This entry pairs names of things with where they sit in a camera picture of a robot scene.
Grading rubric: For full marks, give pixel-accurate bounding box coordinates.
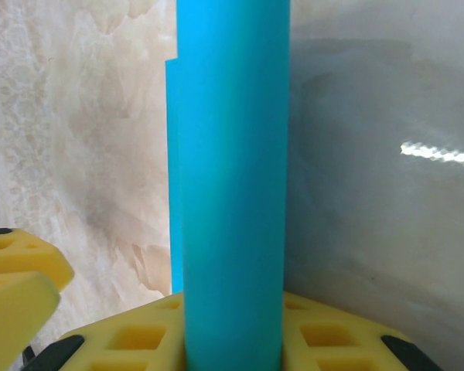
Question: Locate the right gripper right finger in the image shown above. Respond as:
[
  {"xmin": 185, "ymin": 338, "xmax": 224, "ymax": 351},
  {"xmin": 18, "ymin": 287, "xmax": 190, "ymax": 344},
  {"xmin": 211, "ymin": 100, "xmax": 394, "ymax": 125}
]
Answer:
[{"xmin": 281, "ymin": 291, "xmax": 445, "ymax": 371}]

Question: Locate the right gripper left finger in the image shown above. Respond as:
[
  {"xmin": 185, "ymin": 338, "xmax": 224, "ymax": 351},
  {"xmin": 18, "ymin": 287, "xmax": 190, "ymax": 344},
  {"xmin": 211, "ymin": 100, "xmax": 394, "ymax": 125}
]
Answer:
[{"xmin": 21, "ymin": 292, "xmax": 189, "ymax": 371}]

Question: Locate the turquoise cloth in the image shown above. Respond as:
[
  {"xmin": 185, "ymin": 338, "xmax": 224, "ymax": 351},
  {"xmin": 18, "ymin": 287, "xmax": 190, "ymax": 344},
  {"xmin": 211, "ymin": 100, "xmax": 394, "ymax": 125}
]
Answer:
[{"xmin": 165, "ymin": 0, "xmax": 293, "ymax": 371}]

